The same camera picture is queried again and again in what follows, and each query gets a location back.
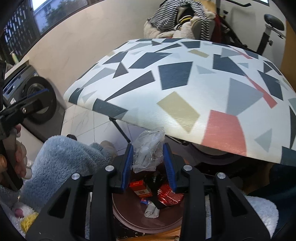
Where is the clear plastic wrap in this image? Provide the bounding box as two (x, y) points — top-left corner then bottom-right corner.
(132, 127), (165, 173)

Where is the red cigarette box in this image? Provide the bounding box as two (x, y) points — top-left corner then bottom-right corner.
(129, 180), (152, 198)

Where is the brown round trash bin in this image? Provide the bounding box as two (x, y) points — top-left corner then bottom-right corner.
(112, 180), (184, 234)

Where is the person's left hand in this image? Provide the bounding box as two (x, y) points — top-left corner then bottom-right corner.
(1, 124), (27, 185)

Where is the grey washing machine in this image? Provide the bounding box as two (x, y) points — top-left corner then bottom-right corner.
(3, 63), (65, 143)

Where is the crumpled grey tissue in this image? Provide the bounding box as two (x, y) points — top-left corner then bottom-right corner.
(144, 202), (159, 219)

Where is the blue fluffy sleeve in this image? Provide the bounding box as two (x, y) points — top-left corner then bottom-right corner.
(1, 136), (117, 211)

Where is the geometric patterned folding table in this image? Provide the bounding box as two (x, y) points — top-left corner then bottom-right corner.
(64, 38), (295, 166)

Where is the plush toy slipper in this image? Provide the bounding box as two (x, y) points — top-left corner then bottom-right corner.
(1, 202), (39, 237)

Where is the white fluffy sleeve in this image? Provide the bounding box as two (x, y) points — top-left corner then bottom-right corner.
(245, 196), (279, 237)

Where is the pile of clothes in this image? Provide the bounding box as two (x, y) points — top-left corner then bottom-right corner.
(144, 1), (220, 41)

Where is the black exercise bike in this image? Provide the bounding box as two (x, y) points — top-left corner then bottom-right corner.
(215, 1), (287, 50)

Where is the window with dark frame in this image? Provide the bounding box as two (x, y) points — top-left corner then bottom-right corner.
(1, 1), (98, 65)

